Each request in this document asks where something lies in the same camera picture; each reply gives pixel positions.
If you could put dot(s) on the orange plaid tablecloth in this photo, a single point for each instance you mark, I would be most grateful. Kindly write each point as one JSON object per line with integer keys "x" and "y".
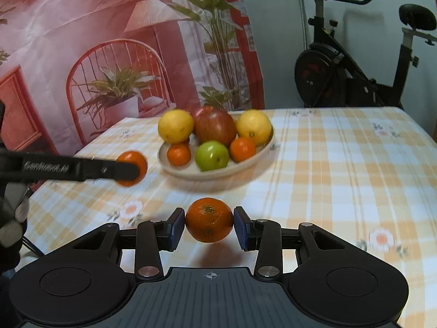
{"x": 365, "y": 175}

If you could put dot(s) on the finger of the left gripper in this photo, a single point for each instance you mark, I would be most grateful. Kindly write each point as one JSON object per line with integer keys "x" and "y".
{"x": 113, "y": 170}

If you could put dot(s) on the green apple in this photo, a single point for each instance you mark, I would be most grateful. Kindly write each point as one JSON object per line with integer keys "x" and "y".
{"x": 212, "y": 155}

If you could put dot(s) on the orange tangerine gripper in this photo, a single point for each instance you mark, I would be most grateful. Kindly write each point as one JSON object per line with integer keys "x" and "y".
{"x": 136, "y": 158}

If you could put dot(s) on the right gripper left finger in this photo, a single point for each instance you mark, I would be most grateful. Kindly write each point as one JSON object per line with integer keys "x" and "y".
{"x": 153, "y": 237}

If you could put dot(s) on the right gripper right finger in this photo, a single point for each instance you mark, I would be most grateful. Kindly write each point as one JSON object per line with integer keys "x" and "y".
{"x": 263, "y": 236}

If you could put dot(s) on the red printed backdrop curtain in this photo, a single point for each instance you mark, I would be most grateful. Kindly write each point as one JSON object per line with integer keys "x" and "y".
{"x": 71, "y": 69}

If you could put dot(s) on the yellow lemon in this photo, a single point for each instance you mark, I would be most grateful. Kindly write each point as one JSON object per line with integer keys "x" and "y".
{"x": 255, "y": 125}
{"x": 175, "y": 126}

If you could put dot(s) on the black exercise bike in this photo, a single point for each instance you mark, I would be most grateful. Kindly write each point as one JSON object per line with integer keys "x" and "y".
{"x": 326, "y": 75}

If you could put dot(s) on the beige round plate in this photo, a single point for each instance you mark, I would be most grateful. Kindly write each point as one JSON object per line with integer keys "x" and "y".
{"x": 192, "y": 172}

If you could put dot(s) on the small orange tangerine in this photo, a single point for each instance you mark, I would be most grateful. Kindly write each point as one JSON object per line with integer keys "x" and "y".
{"x": 179, "y": 154}

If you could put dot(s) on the gloved left hand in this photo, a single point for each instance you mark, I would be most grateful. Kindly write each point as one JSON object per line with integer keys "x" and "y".
{"x": 14, "y": 212}

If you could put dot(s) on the brownish red apple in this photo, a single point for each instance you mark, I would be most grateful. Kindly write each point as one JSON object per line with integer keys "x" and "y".
{"x": 216, "y": 125}

